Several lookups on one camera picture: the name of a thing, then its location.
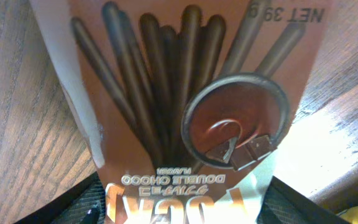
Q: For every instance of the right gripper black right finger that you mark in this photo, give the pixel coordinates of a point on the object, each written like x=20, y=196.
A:
x=284, y=205

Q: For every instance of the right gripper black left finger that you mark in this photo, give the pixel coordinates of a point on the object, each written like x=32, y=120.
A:
x=83, y=203

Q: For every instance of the brown Pocky snack box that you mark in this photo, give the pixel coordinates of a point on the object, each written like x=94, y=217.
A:
x=183, y=104

